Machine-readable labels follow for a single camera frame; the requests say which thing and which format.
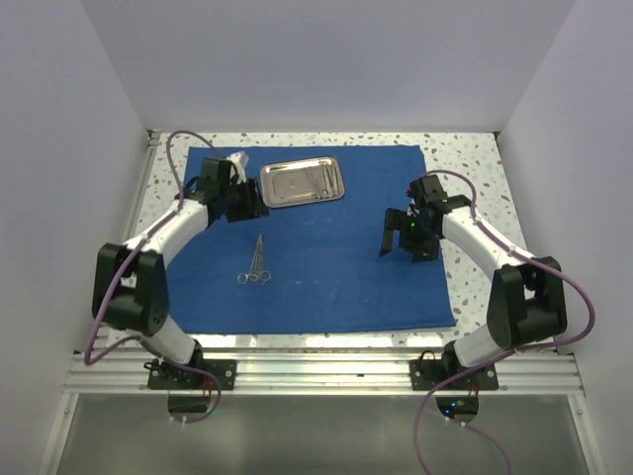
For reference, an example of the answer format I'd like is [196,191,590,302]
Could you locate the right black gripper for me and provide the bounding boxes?
[380,208,439,264]

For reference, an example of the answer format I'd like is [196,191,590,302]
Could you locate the steel instrument tray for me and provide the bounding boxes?
[260,155,345,209]

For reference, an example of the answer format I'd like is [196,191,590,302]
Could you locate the blue surgical cloth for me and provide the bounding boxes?
[167,145,455,334]

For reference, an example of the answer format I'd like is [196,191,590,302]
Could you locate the steel surgical scissors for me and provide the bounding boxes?
[248,235,271,285]

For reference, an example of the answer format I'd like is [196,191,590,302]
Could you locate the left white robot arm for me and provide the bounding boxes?
[84,151,268,389]

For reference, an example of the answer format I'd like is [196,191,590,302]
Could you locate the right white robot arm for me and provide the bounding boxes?
[379,173,568,389]

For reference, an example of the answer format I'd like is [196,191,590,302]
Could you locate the steel tweezers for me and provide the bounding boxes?
[322,164,339,197]

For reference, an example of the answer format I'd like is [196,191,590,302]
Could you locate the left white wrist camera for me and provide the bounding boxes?
[227,150,248,170]

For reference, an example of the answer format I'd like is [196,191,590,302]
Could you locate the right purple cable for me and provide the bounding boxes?
[413,170,597,475]

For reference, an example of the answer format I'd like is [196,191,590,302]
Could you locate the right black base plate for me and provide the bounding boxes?
[408,358,499,391]

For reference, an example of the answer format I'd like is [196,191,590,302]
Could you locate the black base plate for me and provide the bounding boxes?
[408,358,499,391]
[143,359,237,391]

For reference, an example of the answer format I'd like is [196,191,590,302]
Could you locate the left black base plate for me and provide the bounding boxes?
[143,359,237,391]

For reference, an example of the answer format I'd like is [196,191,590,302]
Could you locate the aluminium rail frame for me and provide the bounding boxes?
[38,129,607,475]

